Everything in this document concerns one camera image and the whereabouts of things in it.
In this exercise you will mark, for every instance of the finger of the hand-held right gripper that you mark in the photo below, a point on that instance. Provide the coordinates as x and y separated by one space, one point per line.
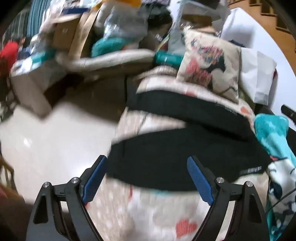
289 113

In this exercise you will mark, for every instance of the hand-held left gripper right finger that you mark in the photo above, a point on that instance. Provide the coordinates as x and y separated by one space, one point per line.
200 183

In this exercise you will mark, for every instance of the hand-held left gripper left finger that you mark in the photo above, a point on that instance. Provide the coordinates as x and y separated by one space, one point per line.
94 180

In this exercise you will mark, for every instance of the black pants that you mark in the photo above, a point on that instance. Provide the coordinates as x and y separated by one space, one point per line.
173 157

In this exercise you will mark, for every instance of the teal fleece blanket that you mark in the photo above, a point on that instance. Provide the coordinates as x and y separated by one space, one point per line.
272 134

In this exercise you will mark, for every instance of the white paper bag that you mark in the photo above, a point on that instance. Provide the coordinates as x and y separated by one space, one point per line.
256 74

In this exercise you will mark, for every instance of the quilted heart-print blanket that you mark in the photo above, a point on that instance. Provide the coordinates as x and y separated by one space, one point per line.
150 213

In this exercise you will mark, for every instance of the wooden chair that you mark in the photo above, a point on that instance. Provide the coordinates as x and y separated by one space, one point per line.
4 162

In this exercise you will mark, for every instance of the floral printed cushion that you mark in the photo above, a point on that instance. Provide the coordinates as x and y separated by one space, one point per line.
208 67

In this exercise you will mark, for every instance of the orange wooden panel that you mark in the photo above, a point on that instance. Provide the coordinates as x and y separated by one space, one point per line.
254 9

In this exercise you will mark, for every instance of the low table with patterned cloth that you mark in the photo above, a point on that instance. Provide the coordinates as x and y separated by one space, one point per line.
34 88

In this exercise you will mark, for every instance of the beige padded cushion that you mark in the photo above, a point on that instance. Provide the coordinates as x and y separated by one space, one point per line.
111 61

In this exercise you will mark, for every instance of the teal pouch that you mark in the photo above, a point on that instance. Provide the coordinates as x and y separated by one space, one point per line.
166 59

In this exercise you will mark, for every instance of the teal cloth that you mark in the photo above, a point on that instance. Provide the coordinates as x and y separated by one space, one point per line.
104 46

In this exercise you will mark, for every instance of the grey bag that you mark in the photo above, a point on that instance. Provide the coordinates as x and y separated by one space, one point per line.
175 39

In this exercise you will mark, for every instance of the brown paper bag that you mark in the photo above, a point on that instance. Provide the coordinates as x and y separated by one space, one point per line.
83 34

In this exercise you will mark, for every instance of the cardboard box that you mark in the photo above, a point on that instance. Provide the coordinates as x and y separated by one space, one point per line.
64 34

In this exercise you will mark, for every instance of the red cloth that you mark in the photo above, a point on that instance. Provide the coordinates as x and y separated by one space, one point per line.
8 53

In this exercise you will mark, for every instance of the clear plastic bag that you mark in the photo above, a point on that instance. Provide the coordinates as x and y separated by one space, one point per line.
120 23

